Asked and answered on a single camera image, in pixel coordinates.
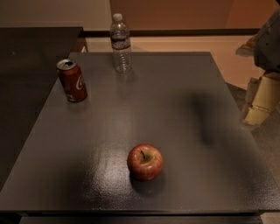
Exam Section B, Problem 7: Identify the red coca-cola can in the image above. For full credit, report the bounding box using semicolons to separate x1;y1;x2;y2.
57;59;88;102

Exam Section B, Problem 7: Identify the red apple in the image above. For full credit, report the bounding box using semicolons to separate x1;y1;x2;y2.
127;143;163;181

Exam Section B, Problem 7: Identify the clear plastic water bottle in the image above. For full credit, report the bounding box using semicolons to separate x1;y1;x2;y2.
109;13;132;74

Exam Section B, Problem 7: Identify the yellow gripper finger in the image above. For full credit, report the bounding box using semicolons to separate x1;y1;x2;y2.
241;72;280;127

